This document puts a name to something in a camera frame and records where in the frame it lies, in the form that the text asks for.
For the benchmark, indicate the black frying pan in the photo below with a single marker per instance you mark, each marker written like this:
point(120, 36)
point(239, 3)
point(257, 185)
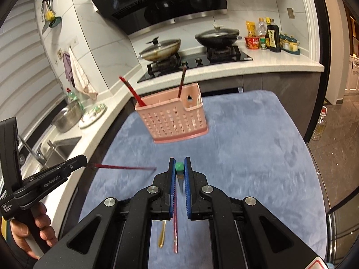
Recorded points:
point(218, 37)

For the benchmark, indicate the yellow snack bag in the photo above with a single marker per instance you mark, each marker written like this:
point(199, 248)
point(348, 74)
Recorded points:
point(251, 28)

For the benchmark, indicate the clear oil bottle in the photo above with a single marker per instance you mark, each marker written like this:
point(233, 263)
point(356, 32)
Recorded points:
point(261, 28)

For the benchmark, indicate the bright red chopstick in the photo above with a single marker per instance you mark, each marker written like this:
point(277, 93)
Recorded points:
point(134, 93)

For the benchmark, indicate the steel sink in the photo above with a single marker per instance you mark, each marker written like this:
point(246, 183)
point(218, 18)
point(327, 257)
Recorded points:
point(55, 151)

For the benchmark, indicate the black gas stove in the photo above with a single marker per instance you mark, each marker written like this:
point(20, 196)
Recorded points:
point(208, 57)

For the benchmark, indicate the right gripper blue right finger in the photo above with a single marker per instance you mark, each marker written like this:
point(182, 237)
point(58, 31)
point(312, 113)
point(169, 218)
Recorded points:
point(188, 186)

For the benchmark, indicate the seasoning jar rack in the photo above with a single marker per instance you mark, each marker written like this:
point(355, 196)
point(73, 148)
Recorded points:
point(289, 44)

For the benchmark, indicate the wall power outlet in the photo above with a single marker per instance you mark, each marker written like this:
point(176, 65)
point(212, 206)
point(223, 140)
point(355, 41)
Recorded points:
point(291, 14)

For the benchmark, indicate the blue-grey plush mat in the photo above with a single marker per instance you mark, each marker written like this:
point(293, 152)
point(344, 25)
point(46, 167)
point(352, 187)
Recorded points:
point(252, 148)

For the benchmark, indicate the decorated ceramic plate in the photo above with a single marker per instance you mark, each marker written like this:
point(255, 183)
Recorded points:
point(92, 115)

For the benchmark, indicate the red instant noodle cup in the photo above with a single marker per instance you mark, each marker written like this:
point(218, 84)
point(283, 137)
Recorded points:
point(252, 43)

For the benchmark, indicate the person's left hand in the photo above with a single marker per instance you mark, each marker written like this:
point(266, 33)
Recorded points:
point(33, 232)

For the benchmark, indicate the steel faucet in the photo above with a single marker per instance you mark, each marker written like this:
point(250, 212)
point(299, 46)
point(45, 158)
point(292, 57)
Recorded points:
point(37, 155)

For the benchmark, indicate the white pink hanging towel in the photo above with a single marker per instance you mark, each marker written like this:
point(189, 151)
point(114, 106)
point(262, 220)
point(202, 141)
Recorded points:
point(81, 81)

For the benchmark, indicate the gold flower spoon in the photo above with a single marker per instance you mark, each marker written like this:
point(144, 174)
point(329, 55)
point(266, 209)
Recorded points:
point(161, 238)

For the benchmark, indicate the dark maroon chopstick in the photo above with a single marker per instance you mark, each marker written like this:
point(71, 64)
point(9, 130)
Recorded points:
point(182, 81)

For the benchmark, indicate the dark soy sauce bottle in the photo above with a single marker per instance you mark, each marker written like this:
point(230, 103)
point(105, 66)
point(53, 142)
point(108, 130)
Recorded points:
point(272, 36)

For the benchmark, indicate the green chopstick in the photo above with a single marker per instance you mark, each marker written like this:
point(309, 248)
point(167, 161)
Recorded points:
point(179, 167)

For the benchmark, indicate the purple hanging cloth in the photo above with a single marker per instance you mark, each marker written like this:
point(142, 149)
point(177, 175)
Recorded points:
point(68, 68)

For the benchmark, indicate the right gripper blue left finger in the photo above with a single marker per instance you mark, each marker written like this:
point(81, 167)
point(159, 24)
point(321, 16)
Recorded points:
point(172, 172)

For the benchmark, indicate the small green spice bottle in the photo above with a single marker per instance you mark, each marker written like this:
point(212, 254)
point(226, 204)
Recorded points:
point(263, 44)

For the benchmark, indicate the green dish soap bottle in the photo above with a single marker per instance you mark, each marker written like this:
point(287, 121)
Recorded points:
point(73, 97)

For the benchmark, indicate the cream wok with lid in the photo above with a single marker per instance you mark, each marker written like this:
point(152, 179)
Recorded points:
point(160, 50)

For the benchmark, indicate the stainless steel pot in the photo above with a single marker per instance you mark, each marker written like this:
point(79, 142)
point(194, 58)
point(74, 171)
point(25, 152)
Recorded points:
point(68, 117)

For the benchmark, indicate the black range hood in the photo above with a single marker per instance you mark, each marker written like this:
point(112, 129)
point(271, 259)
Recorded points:
point(133, 16)

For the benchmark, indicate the pink perforated utensil basket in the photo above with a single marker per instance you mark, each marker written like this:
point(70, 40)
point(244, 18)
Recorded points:
point(170, 118)

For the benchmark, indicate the green hanging strainer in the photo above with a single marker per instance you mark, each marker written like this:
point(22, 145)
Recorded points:
point(53, 19)

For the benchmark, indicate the dark red chopstick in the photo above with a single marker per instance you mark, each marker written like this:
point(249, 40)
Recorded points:
point(175, 226)

